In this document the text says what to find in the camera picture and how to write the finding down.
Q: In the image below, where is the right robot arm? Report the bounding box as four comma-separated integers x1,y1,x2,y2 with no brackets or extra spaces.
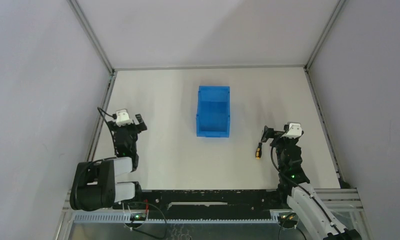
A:
256,122,362,240

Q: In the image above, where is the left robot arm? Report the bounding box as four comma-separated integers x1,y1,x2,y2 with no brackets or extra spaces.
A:
69,112,148,212

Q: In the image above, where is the blue plastic bin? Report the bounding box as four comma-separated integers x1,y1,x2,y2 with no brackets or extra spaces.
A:
195,85,231,138

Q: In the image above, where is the right controller board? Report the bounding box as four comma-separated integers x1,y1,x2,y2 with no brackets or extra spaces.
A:
278,212,298,229

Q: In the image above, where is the controller board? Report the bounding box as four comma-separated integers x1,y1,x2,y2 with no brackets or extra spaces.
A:
130,213,147,222
278,212,298,229

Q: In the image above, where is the left controller board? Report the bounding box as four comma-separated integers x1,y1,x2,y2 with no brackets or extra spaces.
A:
130,213,147,222

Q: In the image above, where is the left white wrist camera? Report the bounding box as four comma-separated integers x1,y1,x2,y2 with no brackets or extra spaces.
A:
115,109,133,127

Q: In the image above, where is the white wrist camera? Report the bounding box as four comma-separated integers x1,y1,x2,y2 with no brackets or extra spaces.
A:
115,109,133,127
282,122,304,139

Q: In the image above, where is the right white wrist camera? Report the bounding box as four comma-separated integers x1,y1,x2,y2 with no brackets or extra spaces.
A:
282,122,304,139

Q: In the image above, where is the right aluminium frame rail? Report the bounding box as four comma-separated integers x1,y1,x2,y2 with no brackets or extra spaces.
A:
303,67,352,189

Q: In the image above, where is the aluminium frame rail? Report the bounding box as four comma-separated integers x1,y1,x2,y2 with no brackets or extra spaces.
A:
85,69,117,162
303,67,352,189

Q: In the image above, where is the left aluminium frame rail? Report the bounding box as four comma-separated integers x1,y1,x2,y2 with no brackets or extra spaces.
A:
85,69,117,162

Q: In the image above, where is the white cable duct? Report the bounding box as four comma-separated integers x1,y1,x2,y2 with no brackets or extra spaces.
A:
72,212,280,224

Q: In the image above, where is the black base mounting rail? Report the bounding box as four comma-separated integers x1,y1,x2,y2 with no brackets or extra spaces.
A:
112,189,290,220

